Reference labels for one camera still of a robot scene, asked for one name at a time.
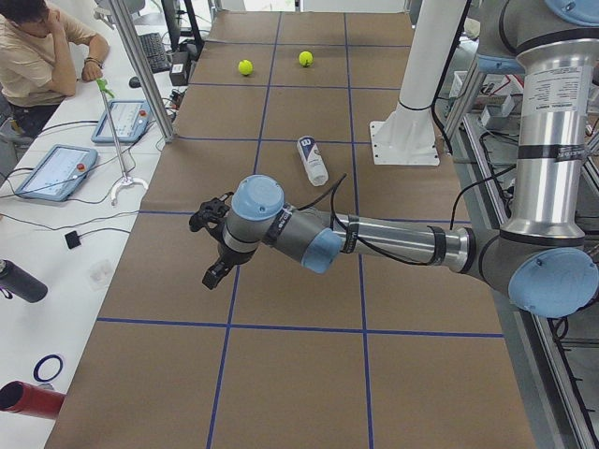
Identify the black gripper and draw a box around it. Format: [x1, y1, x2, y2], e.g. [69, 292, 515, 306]
[202, 233, 256, 289]

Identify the clear tennis ball tube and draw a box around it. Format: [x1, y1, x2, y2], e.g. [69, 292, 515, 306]
[297, 136, 329, 186]

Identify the yellow tennis ball with logo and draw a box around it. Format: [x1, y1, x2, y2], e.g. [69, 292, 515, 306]
[299, 51, 314, 67]

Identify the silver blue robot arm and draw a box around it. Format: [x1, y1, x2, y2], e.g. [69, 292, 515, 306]
[189, 1, 598, 318]

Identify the yellow tennis ball plain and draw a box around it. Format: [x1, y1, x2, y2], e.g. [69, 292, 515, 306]
[238, 59, 254, 77]

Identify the small black square device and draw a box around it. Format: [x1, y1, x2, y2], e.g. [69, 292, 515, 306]
[65, 230, 81, 250]

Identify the far blue teach pendant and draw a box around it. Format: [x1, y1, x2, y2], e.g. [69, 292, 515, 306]
[91, 100, 152, 144]

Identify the blue teach pendant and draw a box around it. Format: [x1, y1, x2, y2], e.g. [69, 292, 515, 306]
[15, 144, 98, 202]
[91, 100, 152, 144]

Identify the near blue teach pendant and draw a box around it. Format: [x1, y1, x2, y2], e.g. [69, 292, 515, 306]
[15, 144, 98, 202]

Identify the black water bottle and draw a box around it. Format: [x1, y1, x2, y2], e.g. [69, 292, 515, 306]
[1, 259, 48, 303]

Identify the black power adapter box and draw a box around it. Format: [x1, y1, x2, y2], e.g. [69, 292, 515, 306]
[169, 51, 191, 86]

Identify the reacher grabber stick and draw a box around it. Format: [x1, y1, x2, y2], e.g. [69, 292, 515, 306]
[95, 79, 148, 206]

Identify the red cylinder tube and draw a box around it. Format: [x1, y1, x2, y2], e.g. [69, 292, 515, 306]
[1, 381, 66, 420]

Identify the black keyboard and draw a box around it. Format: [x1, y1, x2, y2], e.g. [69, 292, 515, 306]
[138, 33, 170, 73]

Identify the seated person beige shirt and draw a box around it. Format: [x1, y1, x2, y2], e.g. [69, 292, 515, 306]
[1, 0, 110, 138]

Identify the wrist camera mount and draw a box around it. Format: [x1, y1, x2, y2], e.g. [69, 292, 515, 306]
[188, 192, 234, 239]

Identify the blue tape ring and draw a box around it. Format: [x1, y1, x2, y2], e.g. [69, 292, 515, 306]
[34, 354, 65, 383]

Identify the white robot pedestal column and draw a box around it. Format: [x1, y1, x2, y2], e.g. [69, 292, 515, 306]
[370, 0, 468, 167]

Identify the aluminium frame post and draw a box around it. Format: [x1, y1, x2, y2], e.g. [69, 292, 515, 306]
[109, 0, 174, 143]

